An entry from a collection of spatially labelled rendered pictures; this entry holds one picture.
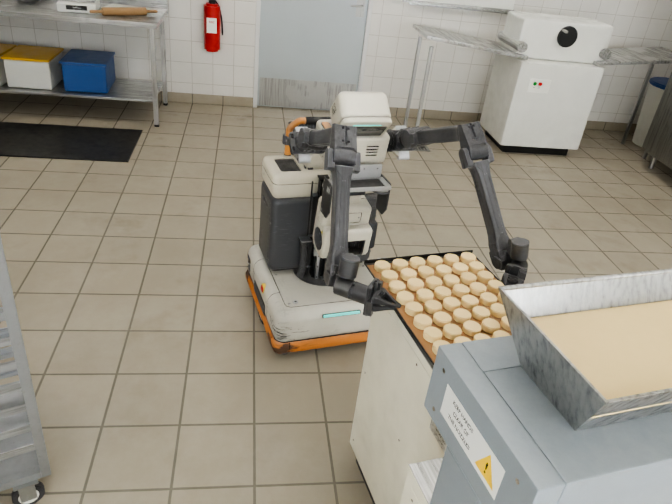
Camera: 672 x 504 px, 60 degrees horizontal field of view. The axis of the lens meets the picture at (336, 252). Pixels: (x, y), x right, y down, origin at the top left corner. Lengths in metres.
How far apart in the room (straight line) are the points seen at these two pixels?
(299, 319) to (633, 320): 1.72
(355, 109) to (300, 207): 0.65
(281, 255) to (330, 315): 0.39
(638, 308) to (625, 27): 5.94
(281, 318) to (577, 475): 1.85
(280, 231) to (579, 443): 1.98
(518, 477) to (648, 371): 0.29
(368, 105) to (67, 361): 1.73
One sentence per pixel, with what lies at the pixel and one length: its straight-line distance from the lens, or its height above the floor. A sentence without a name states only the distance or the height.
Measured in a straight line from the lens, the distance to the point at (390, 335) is 1.84.
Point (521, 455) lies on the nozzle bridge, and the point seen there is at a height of 1.18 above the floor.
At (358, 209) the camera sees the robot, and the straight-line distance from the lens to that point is 2.53.
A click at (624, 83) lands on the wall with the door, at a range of 7.29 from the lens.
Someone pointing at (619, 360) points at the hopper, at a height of 1.27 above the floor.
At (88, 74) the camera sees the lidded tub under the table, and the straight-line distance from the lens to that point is 5.64.
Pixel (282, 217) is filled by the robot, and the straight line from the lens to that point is 2.74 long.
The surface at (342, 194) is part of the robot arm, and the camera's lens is 1.82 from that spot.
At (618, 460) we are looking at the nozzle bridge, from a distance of 1.07.
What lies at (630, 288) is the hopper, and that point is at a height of 1.29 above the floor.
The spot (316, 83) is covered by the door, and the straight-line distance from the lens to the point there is 6.20.
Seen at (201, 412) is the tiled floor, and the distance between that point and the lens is 2.60.
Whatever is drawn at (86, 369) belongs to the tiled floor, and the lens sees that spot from 2.86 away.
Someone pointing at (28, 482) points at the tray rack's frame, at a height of 0.12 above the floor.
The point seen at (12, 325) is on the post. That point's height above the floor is 0.77.
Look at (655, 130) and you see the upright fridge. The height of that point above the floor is 0.38.
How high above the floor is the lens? 1.88
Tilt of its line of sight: 31 degrees down
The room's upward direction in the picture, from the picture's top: 7 degrees clockwise
